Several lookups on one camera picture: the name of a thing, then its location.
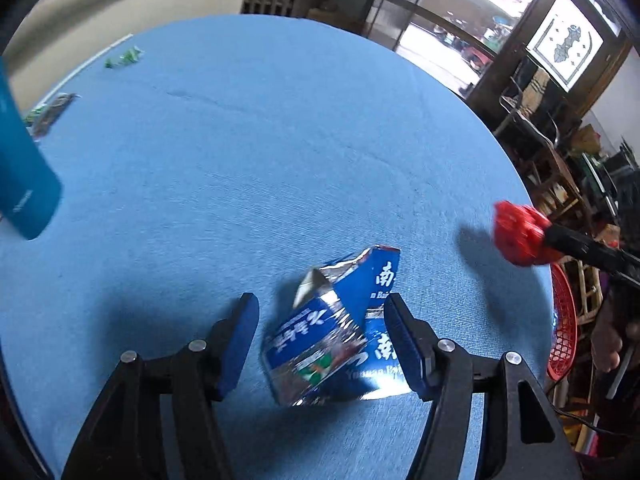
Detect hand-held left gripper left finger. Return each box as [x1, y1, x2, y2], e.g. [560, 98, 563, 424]
[60, 292, 261, 480]

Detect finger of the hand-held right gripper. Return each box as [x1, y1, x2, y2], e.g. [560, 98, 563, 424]
[542, 224, 640, 281]

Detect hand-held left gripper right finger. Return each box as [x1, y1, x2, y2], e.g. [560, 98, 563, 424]
[382, 292, 583, 480]

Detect red plastic basket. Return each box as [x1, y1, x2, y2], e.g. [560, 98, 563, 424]
[545, 262, 581, 381]

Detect torn blue carton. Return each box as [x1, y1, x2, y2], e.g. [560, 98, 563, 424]
[260, 245, 416, 407]

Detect person's right hand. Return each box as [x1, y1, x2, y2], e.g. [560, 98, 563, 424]
[591, 295, 626, 373]

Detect bamboo chair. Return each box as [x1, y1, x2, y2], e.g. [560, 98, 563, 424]
[575, 255, 606, 326]

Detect wooden chair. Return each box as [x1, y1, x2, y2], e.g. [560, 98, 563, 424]
[525, 135, 591, 221]

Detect framed picture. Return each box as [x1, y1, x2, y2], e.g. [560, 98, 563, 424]
[525, 0, 606, 93]

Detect teal bottle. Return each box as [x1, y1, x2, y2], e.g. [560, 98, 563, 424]
[0, 55, 63, 241]

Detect dark green snack packet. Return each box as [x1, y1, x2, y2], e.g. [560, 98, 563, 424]
[25, 92, 78, 138]

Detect black metal rack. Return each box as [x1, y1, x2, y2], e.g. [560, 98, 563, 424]
[367, 0, 441, 51]

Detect green candy wrapper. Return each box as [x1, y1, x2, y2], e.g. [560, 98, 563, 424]
[104, 46, 146, 70]

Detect cream leather sofa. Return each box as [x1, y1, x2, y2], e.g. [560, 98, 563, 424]
[2, 0, 248, 106]

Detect black cable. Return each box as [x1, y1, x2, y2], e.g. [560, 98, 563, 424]
[545, 380, 640, 436]

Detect metal frame chair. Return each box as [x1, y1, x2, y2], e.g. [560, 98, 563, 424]
[497, 55, 561, 146]

